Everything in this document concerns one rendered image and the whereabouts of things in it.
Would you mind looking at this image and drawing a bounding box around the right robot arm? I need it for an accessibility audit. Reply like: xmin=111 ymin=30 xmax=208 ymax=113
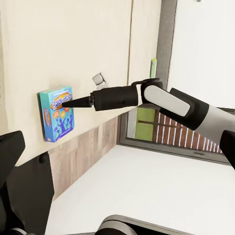
xmin=62 ymin=72 xmax=235 ymax=145

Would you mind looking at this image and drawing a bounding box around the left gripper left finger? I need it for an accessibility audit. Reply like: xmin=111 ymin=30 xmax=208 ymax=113
xmin=0 ymin=130 xmax=25 ymax=188

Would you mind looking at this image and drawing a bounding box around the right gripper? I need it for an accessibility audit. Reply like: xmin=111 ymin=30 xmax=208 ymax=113
xmin=62 ymin=87 xmax=124 ymax=111

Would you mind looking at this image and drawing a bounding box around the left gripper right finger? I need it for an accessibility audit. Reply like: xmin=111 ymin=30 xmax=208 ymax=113
xmin=219 ymin=130 xmax=235 ymax=169

